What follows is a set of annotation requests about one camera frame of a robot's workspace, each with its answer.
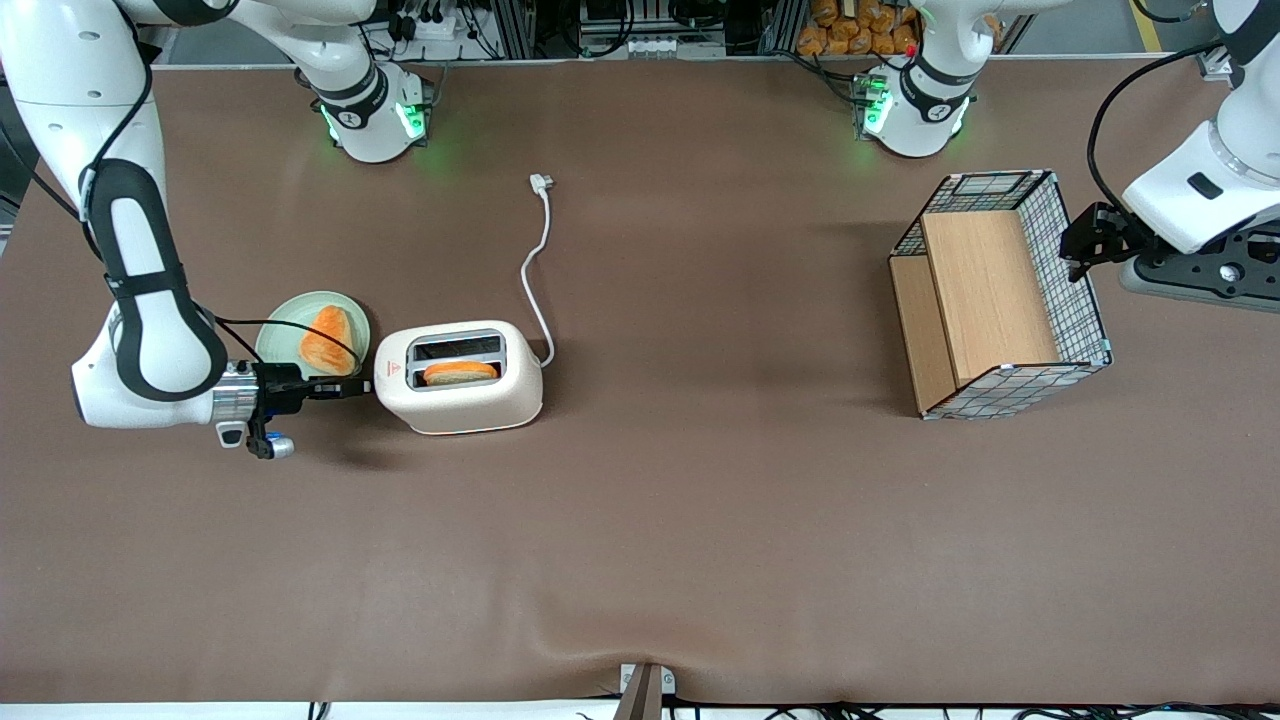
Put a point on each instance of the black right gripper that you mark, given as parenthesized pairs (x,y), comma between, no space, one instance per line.
(281,386)

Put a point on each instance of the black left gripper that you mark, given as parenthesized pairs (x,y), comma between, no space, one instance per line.
(1100,233)

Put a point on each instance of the cream two-slot toaster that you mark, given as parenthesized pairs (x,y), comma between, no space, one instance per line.
(470,405)

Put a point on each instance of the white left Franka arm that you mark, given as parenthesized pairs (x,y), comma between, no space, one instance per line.
(1190,180)

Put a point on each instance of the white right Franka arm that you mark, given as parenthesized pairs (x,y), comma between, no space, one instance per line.
(150,300)

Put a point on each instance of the bread slice with orange crust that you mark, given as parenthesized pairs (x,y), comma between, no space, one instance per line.
(460,372)
(330,345)

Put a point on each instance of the pale green round plate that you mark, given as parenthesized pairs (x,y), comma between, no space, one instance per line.
(285,325)

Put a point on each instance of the light wooden shelf insert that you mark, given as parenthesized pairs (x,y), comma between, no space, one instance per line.
(990,290)

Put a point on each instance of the bagged orange bread rolls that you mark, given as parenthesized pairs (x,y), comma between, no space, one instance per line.
(850,35)

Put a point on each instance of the white power strip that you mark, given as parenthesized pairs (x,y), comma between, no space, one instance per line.
(430,28)

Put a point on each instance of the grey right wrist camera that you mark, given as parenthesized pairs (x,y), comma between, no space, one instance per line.
(275,446)

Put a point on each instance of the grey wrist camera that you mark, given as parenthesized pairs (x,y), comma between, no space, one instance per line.
(275,446)
(1200,285)

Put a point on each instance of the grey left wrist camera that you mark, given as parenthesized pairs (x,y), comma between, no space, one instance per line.
(1200,285)

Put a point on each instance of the aluminium frame profile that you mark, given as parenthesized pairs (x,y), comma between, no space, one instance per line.
(520,25)

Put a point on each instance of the metal table edge bracket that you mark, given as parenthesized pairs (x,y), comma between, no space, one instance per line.
(645,695)

